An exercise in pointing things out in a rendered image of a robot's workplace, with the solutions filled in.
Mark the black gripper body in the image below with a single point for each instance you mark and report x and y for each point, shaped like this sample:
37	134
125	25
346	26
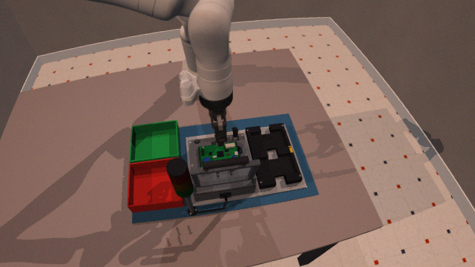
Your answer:
216	107

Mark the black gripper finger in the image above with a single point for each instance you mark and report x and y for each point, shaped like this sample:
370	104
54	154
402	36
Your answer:
219	128

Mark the green circuit board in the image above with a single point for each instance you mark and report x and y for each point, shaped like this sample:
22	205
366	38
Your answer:
213	152

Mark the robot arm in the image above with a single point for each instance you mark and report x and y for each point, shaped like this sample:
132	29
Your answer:
207	25

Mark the red open-top bin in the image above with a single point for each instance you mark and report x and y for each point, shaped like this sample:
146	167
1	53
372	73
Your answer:
150	187

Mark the green bin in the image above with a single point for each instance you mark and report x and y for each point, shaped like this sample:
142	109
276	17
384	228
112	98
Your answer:
154	141

